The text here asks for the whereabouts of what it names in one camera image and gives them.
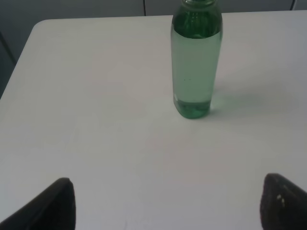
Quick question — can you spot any green water bottle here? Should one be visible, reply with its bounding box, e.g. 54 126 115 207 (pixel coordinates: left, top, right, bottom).
171 0 223 119

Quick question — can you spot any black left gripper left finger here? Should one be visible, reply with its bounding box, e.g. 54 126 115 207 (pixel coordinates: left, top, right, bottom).
0 178 76 230

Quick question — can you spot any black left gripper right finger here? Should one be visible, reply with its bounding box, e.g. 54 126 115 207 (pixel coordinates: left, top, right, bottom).
260 173 307 230

